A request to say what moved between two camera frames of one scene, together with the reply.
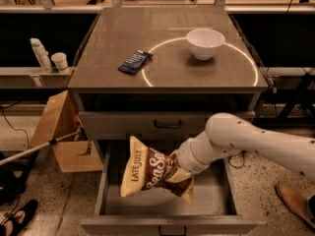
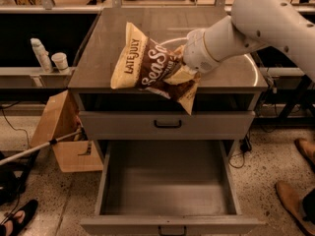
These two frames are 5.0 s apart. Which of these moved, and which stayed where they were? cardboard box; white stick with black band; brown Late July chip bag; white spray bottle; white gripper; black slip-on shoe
Moved: brown Late July chip bag; white gripper
Stayed: white spray bottle; white stick with black band; black slip-on shoe; cardboard box
